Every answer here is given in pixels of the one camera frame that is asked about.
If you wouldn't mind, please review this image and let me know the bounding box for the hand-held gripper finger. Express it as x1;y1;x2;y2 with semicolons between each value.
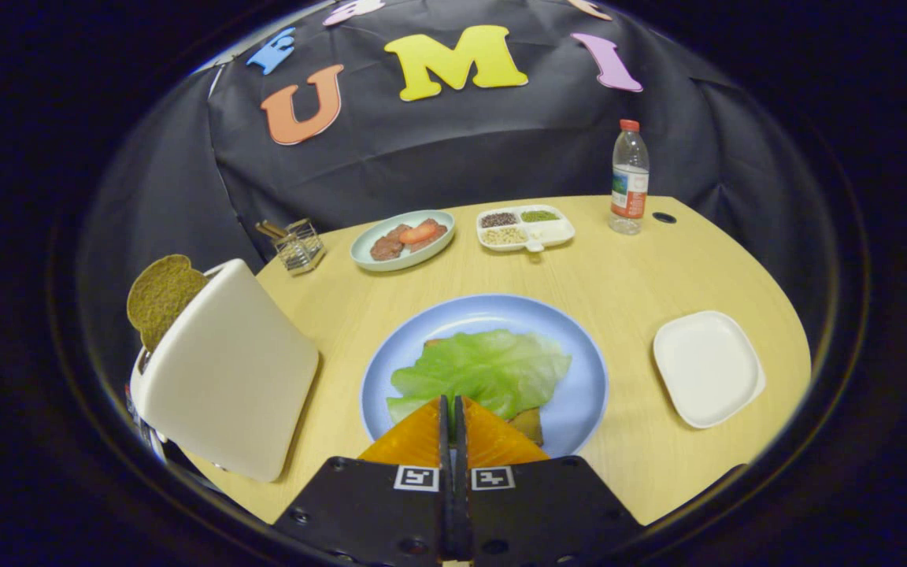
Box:
272;395;454;567
453;395;643;567

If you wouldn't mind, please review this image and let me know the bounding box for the green lettuce leaf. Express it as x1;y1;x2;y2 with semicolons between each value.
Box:
387;329;572;426

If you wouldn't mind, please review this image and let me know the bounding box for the brown toast slice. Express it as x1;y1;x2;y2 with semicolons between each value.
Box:
127;254;209;353

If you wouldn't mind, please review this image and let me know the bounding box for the square bread slice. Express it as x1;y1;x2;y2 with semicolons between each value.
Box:
422;337;546;447

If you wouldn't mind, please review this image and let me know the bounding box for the blue plate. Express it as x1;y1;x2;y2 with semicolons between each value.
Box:
360;295;609;459

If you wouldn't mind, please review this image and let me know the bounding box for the pale green plate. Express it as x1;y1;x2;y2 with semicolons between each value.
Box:
350;209;456;272

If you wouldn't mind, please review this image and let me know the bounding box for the brown meat slice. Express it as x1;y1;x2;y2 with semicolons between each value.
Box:
369;224;448;262

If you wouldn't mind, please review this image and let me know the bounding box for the red sausage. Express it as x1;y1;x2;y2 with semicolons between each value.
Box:
398;219;440;245

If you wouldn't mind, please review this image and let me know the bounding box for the white toaster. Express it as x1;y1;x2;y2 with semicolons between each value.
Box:
129;258;320;484

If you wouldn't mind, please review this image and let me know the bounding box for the white compartment tray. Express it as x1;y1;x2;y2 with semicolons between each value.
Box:
476;205;576;254

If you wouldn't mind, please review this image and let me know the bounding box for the white square plate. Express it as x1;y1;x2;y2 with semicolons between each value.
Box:
653;310;767;430

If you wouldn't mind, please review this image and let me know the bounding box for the black backdrop cloth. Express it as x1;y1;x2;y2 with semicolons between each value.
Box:
76;0;832;371

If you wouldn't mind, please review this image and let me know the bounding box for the clear plastic water bottle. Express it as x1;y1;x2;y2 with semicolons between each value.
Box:
609;119;650;235

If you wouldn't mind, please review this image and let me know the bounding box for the metal wire holder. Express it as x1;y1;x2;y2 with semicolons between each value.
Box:
255;218;327;275

